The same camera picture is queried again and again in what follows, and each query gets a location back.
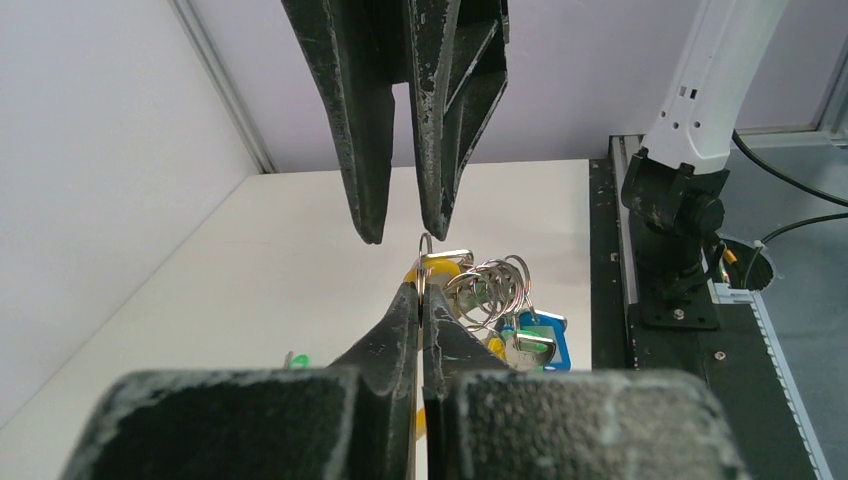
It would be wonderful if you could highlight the blue key tag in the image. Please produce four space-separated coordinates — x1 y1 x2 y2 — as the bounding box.
518 310 572 371

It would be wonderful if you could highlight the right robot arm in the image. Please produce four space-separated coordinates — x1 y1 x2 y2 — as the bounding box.
283 1 787 300

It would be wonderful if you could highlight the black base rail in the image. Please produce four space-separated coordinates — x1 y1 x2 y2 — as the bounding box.
589 135 832 479

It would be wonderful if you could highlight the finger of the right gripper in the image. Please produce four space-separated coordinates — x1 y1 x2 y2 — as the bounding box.
402 0 509 240
282 0 395 244

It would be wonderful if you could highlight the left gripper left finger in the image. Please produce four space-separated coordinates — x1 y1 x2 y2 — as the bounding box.
62 283 419 479

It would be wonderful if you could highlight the green key tag on ring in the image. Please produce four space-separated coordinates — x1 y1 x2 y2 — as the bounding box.
501 329 557 362

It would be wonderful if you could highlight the key with green tag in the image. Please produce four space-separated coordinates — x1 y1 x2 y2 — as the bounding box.
283 351 310 370

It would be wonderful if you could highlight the right camera cable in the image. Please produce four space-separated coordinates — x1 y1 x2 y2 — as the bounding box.
728 129 848 293

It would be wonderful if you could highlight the key with yellow tag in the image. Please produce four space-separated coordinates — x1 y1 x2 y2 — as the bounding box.
403 249 474 287

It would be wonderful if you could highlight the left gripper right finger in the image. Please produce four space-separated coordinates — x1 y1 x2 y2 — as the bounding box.
421 287 749 479

